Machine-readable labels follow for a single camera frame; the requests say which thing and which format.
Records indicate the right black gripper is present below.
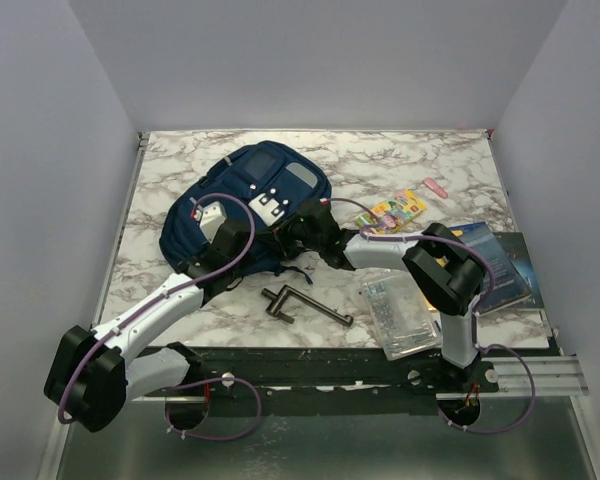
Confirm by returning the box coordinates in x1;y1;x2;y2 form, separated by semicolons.
253;214;323;258

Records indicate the navy blue student backpack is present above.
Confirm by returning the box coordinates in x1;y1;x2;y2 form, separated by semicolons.
159;140;332;272

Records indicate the yellow crayon box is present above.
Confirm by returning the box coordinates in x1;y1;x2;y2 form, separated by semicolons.
356;189;426;235

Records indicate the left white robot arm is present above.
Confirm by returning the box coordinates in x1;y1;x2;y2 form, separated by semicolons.
43;220;256;432

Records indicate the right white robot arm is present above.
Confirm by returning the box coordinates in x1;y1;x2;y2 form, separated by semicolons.
272;200;495;392

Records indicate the pink eraser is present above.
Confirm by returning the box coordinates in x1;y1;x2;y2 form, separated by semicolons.
423;177;448;199

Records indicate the yellow notebook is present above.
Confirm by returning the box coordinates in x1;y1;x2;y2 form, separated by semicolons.
421;252;451;309

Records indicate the clear plastic pencil case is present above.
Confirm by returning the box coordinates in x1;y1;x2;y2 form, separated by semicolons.
361;272;442;361

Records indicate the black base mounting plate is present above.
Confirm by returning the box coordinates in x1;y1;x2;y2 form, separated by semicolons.
148;346;558;421

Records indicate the black starry book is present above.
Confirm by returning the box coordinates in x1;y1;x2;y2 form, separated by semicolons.
495;232;545;310

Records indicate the dark blue book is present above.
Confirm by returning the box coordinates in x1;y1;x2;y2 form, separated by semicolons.
450;222;531;314

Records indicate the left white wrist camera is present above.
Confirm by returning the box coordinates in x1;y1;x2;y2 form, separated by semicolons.
192;201;227;242

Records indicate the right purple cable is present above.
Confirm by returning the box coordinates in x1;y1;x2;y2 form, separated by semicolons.
324;197;537;435

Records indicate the purple cable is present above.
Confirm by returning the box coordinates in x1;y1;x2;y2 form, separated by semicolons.
324;197;537;435
57;192;264;444

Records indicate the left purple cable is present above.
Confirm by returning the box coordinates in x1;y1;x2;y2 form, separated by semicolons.
57;192;264;444

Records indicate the aluminium rail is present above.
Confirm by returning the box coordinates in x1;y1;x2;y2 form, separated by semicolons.
132;356;589;403

